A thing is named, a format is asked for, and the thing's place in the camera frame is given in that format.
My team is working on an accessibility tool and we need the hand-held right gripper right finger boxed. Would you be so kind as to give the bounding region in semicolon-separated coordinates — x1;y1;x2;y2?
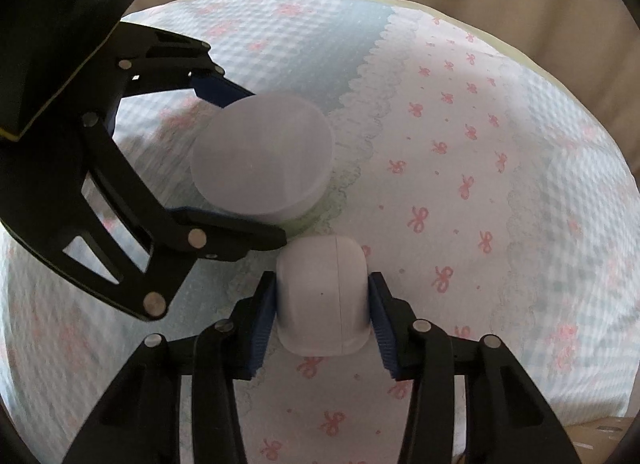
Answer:
367;271;583;464

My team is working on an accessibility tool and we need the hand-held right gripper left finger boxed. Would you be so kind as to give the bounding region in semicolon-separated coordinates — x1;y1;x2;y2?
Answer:
62;271;277;464

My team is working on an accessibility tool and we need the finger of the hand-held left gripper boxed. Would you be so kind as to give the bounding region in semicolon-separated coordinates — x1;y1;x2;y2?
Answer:
30;114;289;323
102;20;257;117

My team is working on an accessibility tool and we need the white earbud case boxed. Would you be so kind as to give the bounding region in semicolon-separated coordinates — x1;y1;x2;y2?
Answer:
276;235;373;356

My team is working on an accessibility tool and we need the white round jar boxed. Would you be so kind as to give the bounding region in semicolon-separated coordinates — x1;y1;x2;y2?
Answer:
190;95;335;225

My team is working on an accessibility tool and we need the cardboard box with pink print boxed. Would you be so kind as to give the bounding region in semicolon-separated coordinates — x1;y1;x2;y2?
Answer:
562;414;637;464

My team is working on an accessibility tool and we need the pale green mattress cover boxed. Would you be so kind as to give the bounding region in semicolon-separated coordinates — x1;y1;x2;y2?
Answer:
200;0;556;77

